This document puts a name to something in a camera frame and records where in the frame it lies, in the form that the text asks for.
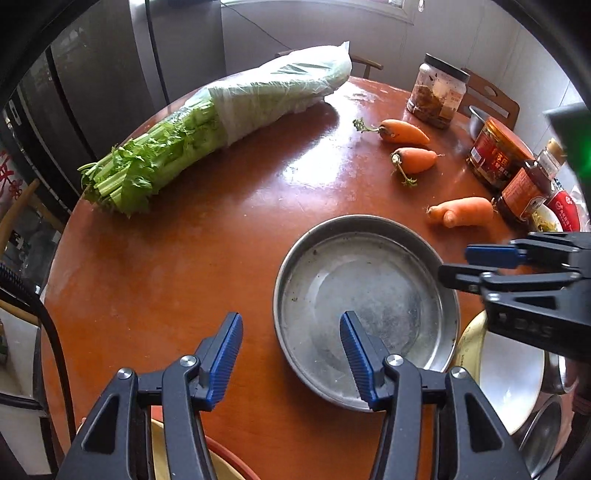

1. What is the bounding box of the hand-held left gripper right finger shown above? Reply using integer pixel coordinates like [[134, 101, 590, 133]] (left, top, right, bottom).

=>
[[339, 311, 532, 480]]

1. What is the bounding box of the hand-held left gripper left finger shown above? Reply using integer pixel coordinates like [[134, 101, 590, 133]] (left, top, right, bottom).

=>
[[55, 312, 244, 480]]

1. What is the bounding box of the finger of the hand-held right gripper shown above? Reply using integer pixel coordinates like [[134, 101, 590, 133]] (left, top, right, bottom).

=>
[[438, 263, 591, 361], [465, 232, 591, 270]]

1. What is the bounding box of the yellow bowl with handle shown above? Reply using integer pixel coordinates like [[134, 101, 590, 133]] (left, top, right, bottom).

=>
[[455, 310, 548, 437]]

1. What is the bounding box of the round steel plate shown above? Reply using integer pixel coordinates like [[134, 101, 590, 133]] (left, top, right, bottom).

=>
[[272, 215, 461, 412]]

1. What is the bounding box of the stack of coloured plates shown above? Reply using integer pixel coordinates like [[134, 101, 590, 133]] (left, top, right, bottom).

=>
[[76, 406, 262, 480]]

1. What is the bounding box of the yellow plate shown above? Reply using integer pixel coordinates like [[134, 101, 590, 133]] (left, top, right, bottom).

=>
[[150, 418, 169, 480]]

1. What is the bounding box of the forked carrot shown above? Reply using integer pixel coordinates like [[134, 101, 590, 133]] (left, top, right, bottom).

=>
[[426, 197, 495, 229]]

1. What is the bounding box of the white plate with food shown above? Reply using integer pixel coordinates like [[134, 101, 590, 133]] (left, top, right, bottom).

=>
[[529, 203, 566, 233]]

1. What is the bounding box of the brown sauce bottle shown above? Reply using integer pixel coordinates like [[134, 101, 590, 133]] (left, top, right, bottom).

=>
[[492, 137, 568, 228]]

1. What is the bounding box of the red label sauce jar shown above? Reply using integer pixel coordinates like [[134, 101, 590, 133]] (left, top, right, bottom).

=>
[[465, 116, 536, 191]]

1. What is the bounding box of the red packet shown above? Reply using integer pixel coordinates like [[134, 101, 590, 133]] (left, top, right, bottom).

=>
[[545, 185, 585, 232]]

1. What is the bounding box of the wooden chair with slotted back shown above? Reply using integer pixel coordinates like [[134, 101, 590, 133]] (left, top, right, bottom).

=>
[[457, 68, 520, 132]]

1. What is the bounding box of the small steel bowl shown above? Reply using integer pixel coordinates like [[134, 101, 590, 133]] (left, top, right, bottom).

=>
[[468, 105, 491, 139]]

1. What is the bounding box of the clear jar with black lid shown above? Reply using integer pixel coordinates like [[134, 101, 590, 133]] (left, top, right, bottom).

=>
[[406, 53, 471, 129]]

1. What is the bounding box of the celery bunch in plastic bag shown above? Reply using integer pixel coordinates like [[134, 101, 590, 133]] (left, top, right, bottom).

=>
[[78, 41, 352, 217]]

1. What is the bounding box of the grey refrigerator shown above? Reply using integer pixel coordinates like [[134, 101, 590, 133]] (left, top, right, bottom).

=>
[[0, 0, 227, 217]]

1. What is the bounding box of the thick black cable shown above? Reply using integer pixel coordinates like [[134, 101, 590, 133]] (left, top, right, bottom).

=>
[[0, 265, 77, 432]]

